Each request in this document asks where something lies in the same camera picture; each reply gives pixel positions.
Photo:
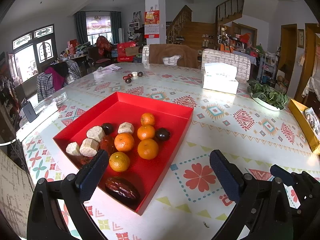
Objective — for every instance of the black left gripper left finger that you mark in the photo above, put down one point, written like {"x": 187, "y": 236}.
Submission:
{"x": 45, "y": 220}

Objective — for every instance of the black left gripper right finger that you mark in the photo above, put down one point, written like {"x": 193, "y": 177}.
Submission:
{"x": 261, "y": 206}

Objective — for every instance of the dark red date front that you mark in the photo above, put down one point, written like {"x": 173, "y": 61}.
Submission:
{"x": 122, "y": 190}

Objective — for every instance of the white sugarcane chunk far left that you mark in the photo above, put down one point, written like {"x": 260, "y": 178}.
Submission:
{"x": 73, "y": 149}

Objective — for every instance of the white sugarcane chunk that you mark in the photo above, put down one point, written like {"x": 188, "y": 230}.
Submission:
{"x": 96, "y": 133}
{"x": 126, "y": 127}
{"x": 89, "y": 147}
{"x": 73, "y": 149}

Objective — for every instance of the white sugarcane chunk middle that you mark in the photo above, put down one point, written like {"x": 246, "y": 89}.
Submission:
{"x": 89, "y": 147}

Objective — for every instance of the patterned tablecloth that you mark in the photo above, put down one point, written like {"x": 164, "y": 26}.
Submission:
{"x": 190, "y": 203}

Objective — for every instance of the orange mandarin front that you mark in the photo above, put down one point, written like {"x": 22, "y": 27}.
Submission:
{"x": 119, "y": 162}

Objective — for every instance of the red jujube in tray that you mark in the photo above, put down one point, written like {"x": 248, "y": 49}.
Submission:
{"x": 107, "y": 144}

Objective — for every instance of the white sugarcane chunk upper left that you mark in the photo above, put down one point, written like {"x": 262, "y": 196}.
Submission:
{"x": 96, "y": 133}

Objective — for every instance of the orange mandarin left middle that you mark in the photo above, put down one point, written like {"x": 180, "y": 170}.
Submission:
{"x": 124, "y": 142}

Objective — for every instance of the dark plum upper left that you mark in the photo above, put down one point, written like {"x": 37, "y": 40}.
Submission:
{"x": 107, "y": 128}

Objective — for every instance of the dark plum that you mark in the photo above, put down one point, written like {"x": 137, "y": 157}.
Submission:
{"x": 107, "y": 128}
{"x": 162, "y": 134}

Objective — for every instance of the smartphone on table edge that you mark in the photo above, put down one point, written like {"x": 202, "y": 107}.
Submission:
{"x": 29, "y": 111}

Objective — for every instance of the yellow box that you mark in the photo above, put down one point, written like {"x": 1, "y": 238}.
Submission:
{"x": 297, "y": 109}

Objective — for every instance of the white sugarcane chunk top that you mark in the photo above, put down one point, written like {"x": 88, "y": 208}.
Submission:
{"x": 126, "y": 127}

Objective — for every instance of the orange mandarin right large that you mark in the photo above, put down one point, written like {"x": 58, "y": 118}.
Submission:
{"x": 148, "y": 149}

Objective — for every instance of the red shallow tray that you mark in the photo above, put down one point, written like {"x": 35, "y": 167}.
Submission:
{"x": 145, "y": 175}

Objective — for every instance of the plate of green leaves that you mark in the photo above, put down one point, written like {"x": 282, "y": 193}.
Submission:
{"x": 267, "y": 96}

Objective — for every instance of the orange mandarin upper middle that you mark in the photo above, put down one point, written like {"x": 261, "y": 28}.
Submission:
{"x": 146, "y": 132}

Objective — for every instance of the dark plum right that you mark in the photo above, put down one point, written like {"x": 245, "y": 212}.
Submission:
{"x": 162, "y": 134}

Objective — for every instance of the orange mandarin top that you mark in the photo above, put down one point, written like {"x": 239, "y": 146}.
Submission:
{"x": 147, "y": 119}

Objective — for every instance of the plaid jacket chair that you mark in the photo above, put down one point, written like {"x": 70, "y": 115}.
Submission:
{"x": 55, "y": 77}

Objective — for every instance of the white tissue box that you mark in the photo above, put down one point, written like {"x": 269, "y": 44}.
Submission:
{"x": 220, "y": 77}

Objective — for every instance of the white woven chair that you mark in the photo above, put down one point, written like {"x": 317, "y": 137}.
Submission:
{"x": 242, "y": 63}

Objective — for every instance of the dark fruit on table front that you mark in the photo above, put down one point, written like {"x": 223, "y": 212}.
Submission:
{"x": 128, "y": 80}

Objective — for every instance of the dark fruit on table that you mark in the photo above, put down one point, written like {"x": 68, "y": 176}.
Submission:
{"x": 140, "y": 73}
{"x": 128, "y": 80}

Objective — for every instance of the red fruit on table left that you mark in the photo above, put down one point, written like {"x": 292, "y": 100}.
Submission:
{"x": 129, "y": 76}

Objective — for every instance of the dark fruit on table right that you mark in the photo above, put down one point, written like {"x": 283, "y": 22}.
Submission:
{"x": 140, "y": 73}

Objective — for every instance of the red gift box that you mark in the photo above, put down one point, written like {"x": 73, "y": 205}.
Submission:
{"x": 127, "y": 51}

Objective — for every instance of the brown wooden chair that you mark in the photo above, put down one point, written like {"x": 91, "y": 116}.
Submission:
{"x": 171, "y": 54}

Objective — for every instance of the wooden staircase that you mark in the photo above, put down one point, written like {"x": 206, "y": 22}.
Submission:
{"x": 198, "y": 35}

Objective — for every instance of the red wall calendar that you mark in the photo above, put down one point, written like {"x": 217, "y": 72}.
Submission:
{"x": 152, "y": 24}

